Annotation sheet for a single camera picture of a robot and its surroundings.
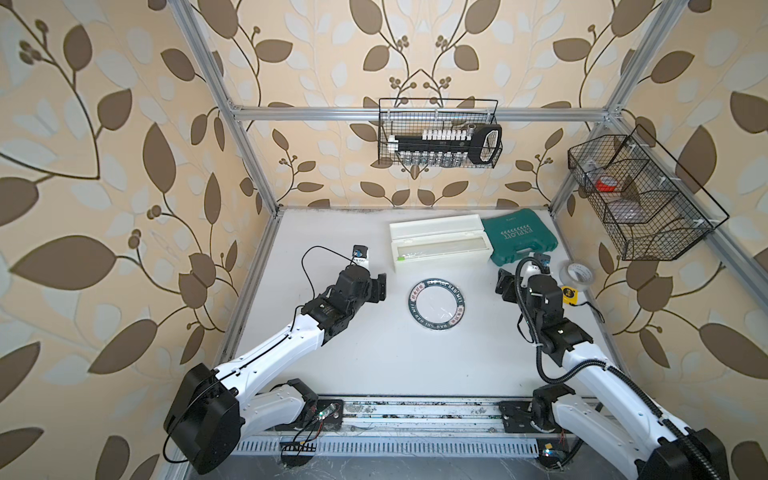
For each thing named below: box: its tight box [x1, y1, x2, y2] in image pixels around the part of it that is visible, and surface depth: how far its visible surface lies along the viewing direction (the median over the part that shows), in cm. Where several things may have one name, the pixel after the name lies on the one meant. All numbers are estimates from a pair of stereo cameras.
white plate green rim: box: [408, 278, 466, 331], surface depth 96 cm
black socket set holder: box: [388, 124, 503, 167], surface depth 86 cm
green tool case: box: [481, 208, 559, 266], surface depth 107 cm
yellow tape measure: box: [562, 285, 579, 305], surface depth 96 cm
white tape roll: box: [559, 262, 595, 290], surface depth 101 cm
